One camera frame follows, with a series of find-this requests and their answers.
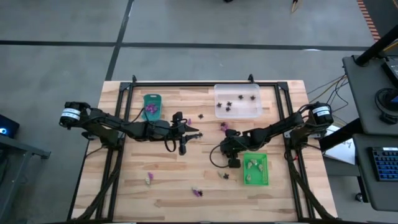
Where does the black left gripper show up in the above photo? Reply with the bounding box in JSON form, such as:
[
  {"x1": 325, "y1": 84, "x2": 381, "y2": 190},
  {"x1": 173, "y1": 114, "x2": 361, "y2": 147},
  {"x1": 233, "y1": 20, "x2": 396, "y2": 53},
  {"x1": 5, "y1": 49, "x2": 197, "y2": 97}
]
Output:
[{"x1": 146, "y1": 111, "x2": 203, "y2": 142}]

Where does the clear plastic bin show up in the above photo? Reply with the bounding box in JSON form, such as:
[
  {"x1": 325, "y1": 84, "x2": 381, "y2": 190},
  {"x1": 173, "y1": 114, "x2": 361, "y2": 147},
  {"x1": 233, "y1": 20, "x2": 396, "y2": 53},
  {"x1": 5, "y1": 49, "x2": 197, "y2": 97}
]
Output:
[{"x1": 213, "y1": 83, "x2": 263, "y2": 119}]

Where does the green plastic basket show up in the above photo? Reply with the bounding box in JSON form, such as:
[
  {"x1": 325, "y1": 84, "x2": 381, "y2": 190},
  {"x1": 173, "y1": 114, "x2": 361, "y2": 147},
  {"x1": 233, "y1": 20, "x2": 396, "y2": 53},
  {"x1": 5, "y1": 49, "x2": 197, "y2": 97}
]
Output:
[{"x1": 243, "y1": 152, "x2": 269, "y2": 187}]

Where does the teal plastic bin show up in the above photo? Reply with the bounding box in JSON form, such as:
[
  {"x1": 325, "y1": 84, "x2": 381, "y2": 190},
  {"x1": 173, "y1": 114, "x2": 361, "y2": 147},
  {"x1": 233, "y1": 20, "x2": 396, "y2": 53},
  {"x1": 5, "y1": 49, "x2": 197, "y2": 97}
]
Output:
[{"x1": 142, "y1": 93, "x2": 163, "y2": 121}]

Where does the black desk support bar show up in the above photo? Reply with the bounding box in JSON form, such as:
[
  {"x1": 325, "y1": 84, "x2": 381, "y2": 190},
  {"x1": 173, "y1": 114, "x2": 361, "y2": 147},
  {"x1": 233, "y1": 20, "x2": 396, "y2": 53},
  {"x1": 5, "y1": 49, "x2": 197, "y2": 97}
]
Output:
[{"x1": 319, "y1": 118, "x2": 364, "y2": 152}]

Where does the white paper sheet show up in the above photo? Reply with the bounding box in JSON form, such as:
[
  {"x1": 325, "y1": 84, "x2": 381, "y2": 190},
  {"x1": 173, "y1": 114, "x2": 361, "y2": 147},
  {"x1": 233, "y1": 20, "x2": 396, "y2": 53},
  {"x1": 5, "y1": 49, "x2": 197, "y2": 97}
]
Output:
[{"x1": 322, "y1": 123, "x2": 356, "y2": 166}]

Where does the grey workstation desk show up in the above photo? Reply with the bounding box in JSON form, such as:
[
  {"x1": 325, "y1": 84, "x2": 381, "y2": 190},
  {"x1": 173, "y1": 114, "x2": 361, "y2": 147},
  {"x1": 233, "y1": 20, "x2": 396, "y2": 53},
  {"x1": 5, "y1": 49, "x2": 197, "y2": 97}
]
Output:
[
  {"x1": 341, "y1": 54, "x2": 398, "y2": 136},
  {"x1": 353, "y1": 133, "x2": 398, "y2": 212}
]

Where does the blue backlit keyboard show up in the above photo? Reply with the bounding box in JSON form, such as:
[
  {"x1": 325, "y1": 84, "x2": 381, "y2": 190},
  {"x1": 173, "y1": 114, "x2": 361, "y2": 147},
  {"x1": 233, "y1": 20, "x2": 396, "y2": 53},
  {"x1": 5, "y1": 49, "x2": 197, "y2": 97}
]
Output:
[{"x1": 368, "y1": 146, "x2": 398, "y2": 183}]

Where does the black round device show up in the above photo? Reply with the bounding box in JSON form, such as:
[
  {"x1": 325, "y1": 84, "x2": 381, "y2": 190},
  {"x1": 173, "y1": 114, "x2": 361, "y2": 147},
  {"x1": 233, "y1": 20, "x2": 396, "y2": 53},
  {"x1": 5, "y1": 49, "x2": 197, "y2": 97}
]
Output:
[{"x1": 374, "y1": 88, "x2": 398, "y2": 125}]

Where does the black diagonal pole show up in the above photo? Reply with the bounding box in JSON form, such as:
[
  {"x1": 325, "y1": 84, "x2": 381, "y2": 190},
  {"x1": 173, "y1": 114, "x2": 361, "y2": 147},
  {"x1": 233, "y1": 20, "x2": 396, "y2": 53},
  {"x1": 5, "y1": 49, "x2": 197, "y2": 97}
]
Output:
[{"x1": 354, "y1": 24, "x2": 398, "y2": 67}]

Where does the dark laptop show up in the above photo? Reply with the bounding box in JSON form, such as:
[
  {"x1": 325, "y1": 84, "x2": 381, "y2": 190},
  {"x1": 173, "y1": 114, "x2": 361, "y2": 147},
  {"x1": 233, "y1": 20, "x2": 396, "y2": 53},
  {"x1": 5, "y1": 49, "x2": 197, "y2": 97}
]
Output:
[{"x1": 381, "y1": 57, "x2": 398, "y2": 88}]

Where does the grey metal bench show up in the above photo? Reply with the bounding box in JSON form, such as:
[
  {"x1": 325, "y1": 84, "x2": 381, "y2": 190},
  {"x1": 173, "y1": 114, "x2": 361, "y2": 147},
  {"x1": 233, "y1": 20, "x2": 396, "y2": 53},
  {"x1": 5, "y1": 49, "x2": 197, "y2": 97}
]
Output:
[{"x1": 0, "y1": 133, "x2": 52, "y2": 224}]

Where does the black box with blue light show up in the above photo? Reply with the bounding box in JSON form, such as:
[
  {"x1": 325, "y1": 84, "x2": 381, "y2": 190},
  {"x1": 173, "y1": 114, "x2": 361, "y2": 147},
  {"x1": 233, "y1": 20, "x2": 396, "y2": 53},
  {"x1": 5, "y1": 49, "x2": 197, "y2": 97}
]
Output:
[{"x1": 0, "y1": 113, "x2": 21, "y2": 139}]

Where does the orange striped floor mat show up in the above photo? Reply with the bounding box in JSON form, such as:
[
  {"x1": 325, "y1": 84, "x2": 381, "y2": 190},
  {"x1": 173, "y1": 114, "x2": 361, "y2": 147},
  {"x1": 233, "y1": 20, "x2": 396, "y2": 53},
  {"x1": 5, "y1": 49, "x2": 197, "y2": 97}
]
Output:
[{"x1": 356, "y1": 0, "x2": 382, "y2": 42}]

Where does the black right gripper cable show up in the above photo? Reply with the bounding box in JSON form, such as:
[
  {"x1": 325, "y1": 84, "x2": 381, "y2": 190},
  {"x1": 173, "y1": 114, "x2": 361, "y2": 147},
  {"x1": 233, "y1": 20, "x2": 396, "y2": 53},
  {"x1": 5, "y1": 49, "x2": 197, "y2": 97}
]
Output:
[{"x1": 209, "y1": 143, "x2": 231, "y2": 169}]

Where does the black aluminium table frame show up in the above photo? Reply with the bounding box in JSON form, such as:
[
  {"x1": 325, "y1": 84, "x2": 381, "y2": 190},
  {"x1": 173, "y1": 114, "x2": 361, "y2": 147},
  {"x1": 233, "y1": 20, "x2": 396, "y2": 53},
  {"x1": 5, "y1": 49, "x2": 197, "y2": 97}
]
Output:
[{"x1": 67, "y1": 73, "x2": 338, "y2": 224}]

